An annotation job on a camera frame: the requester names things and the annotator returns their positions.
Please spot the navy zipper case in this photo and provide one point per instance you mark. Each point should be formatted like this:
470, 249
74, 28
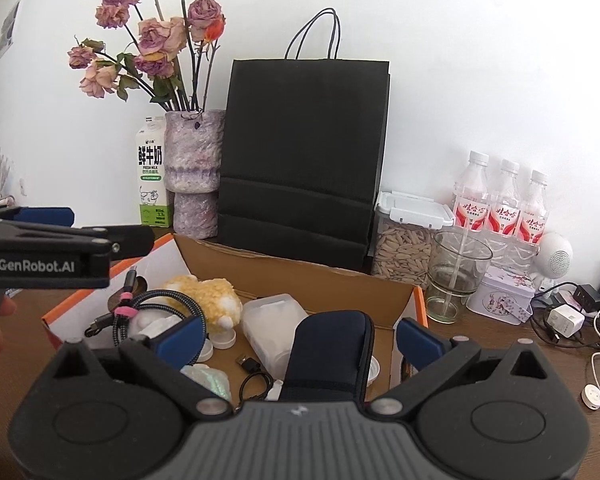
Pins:
330, 355

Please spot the red cardboard box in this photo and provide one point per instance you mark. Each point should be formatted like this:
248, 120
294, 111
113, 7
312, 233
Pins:
280, 280

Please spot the clear cotton swab box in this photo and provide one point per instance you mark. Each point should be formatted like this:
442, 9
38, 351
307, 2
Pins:
270, 320

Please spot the purple white ceramic vase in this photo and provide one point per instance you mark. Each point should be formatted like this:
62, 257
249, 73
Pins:
195, 160

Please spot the white wall socket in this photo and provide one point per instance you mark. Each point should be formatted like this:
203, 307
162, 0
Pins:
23, 187

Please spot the clear glass cup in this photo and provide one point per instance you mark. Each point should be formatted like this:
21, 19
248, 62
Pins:
455, 280

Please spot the white ridged jar lid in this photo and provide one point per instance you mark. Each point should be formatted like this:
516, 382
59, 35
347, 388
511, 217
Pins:
374, 370
224, 340

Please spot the red label water bottle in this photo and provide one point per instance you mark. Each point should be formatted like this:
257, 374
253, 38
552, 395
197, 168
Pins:
506, 210
534, 215
472, 200

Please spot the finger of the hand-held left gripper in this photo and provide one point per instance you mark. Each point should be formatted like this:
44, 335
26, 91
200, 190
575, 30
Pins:
130, 240
45, 216

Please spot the white green milk carton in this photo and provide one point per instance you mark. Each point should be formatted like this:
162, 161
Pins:
152, 175

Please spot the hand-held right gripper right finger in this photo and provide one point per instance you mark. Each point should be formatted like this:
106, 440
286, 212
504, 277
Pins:
419, 344

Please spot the white smooth lid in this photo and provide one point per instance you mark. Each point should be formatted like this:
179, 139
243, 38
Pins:
206, 350

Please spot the clear seed container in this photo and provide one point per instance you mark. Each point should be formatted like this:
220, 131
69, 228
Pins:
405, 245

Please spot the wall poster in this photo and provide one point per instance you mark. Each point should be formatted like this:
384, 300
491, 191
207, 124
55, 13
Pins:
10, 27

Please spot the dried rose bouquet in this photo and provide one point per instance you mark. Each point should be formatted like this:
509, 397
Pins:
155, 40

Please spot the black paper bag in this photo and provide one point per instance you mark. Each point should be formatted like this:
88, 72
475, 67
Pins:
305, 150

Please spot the white cube charger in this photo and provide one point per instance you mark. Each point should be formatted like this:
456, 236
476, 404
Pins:
566, 322

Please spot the black power adapter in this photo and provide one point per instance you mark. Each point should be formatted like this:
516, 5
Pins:
590, 294

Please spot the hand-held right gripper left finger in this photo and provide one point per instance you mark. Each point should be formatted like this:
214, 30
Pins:
180, 342

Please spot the white yellow plush toy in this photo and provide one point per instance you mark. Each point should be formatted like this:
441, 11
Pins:
215, 300

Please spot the white round speaker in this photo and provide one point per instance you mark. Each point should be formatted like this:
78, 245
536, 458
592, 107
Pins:
555, 260

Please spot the plastic bag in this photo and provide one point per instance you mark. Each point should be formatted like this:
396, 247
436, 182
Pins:
205, 377

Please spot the small white adapter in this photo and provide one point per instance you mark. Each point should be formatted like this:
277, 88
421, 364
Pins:
276, 390

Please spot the white floral tin box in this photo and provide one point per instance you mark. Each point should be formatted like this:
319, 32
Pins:
500, 295

